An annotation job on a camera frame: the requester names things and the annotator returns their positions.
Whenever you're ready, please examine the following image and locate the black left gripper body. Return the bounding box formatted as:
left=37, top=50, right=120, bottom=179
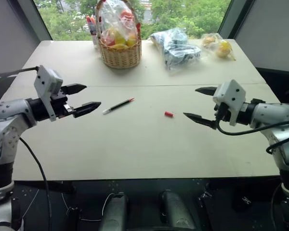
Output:
left=50, top=87, right=76, bottom=120

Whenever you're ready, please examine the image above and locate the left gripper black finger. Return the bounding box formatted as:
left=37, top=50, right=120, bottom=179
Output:
left=62, top=83, right=88, bottom=96
left=72, top=101, right=102, bottom=119

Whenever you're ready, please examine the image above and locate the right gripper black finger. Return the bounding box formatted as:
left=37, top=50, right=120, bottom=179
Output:
left=183, top=112, right=218, bottom=130
left=195, top=87, right=217, bottom=97

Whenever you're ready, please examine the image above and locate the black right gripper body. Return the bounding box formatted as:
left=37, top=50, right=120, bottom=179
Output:
left=214, top=103, right=232, bottom=123

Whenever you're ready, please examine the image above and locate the black pen with red tip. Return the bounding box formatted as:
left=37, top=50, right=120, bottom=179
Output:
left=102, top=97, right=136, bottom=116

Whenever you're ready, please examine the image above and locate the clear bag of yellow fruit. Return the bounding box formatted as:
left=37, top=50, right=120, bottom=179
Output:
left=201, top=33, right=237, bottom=62

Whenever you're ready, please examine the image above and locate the clear bag of blue items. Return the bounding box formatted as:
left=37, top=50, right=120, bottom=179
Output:
left=150, top=27, right=202, bottom=71

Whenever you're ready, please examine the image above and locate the woven wicker basket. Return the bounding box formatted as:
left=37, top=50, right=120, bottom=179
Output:
left=95, top=0, right=143, bottom=69

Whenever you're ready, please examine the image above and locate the pack of red-capped markers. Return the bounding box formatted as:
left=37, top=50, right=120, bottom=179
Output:
left=86, top=15, right=100, bottom=49

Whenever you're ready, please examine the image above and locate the dark rounded grey shape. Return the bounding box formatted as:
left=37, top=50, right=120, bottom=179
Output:
left=158, top=189, right=196, bottom=231
left=99, top=192, right=129, bottom=231

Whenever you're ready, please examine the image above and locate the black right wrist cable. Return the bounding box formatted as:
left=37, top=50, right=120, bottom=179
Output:
left=215, top=103, right=289, bottom=155

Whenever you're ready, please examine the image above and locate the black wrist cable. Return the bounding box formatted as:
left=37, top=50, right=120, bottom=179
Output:
left=0, top=67, right=39, bottom=79
left=215, top=103, right=289, bottom=155

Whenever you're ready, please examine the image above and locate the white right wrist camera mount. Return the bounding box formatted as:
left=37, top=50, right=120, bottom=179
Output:
left=212, top=79, right=247, bottom=127

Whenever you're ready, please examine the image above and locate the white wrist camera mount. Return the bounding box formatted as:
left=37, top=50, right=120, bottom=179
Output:
left=34, top=65, right=64, bottom=122
left=212, top=79, right=247, bottom=127

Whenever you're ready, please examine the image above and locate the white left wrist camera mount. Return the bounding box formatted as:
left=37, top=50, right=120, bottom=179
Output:
left=34, top=65, right=64, bottom=122

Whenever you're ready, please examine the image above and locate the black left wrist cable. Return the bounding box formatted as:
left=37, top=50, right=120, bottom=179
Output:
left=0, top=67, right=39, bottom=79

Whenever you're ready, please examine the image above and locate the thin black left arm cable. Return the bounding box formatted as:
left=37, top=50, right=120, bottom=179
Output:
left=18, top=136, right=52, bottom=231

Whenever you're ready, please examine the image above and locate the thin white wire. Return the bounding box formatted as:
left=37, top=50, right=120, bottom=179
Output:
left=61, top=192, right=117, bottom=222

